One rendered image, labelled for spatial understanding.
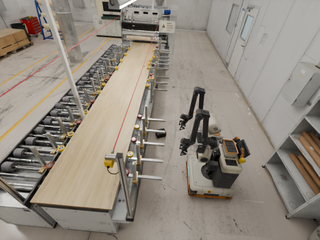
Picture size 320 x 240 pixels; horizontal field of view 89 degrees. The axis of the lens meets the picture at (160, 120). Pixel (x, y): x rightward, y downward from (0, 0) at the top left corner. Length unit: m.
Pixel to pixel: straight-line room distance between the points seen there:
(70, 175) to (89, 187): 0.28
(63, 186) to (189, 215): 1.72
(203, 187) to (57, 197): 1.83
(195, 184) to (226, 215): 0.63
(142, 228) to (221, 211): 1.17
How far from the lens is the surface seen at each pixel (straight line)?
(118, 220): 2.08
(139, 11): 6.15
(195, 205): 2.84
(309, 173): 3.26
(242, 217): 3.01
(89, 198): 1.91
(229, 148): 2.38
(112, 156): 1.11
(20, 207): 2.40
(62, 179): 2.12
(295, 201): 3.43
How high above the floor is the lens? 2.57
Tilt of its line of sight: 41 degrees down
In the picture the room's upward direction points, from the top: 4 degrees clockwise
